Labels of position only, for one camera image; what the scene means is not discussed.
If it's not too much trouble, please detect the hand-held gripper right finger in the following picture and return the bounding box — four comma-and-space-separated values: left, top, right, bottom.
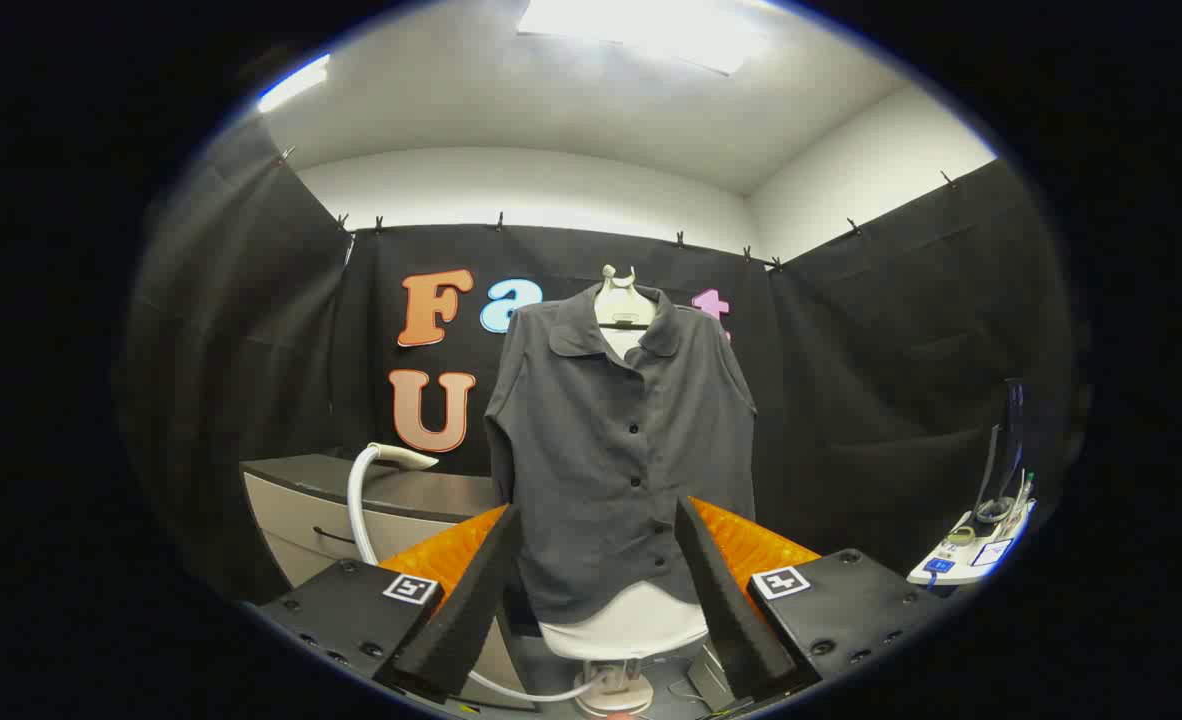
673, 495, 954, 703

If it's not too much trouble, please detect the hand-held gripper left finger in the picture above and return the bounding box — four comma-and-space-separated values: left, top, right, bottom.
251, 503, 524, 706

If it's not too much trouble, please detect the grey steamer hose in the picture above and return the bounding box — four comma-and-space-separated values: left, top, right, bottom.
347, 465, 612, 703

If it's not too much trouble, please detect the grey button shirt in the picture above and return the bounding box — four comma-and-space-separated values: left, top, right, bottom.
484, 283, 758, 626

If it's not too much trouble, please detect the white garment form stand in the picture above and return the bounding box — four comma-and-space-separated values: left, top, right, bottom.
536, 265, 712, 719

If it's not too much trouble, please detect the grey drawer cabinet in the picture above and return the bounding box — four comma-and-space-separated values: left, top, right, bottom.
241, 453, 537, 706

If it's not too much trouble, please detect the white power strip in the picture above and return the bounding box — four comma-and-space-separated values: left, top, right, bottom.
906, 498, 1039, 588

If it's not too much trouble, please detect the black upright stand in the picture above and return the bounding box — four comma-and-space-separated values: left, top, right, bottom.
976, 378, 1030, 521

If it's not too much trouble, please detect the row of black clips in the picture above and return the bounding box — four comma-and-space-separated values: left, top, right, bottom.
276, 146, 957, 273

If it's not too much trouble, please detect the ceiling strip light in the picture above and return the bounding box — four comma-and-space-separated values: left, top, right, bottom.
256, 55, 332, 113

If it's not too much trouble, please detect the ceiling light panel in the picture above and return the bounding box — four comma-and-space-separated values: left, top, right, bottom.
516, 0, 767, 76

